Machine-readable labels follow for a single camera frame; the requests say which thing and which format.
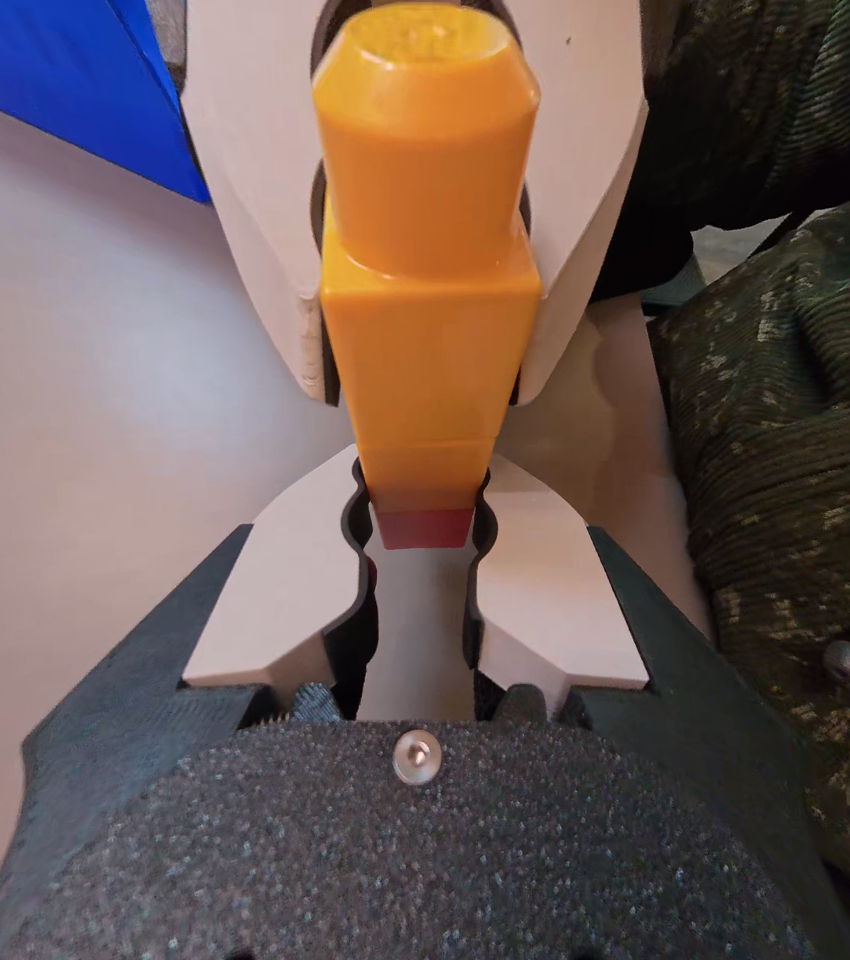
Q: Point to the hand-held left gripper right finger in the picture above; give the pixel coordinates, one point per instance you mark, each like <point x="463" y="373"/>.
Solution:
<point x="560" y="600"/>

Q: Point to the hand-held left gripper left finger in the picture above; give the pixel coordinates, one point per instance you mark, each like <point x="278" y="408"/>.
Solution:
<point x="282" y="600"/>

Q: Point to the yellow mega block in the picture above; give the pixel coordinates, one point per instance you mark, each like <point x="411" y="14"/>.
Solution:
<point x="425" y="472"/>
<point x="425" y="337"/>

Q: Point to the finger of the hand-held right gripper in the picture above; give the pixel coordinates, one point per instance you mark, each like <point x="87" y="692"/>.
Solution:
<point x="590" y="150"/>
<point x="252" y="150"/>

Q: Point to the blue plastic bin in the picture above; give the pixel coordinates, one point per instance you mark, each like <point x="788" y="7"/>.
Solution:
<point x="57" y="60"/>

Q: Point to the red mega block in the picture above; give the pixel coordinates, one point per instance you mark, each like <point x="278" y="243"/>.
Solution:
<point x="425" y="529"/>

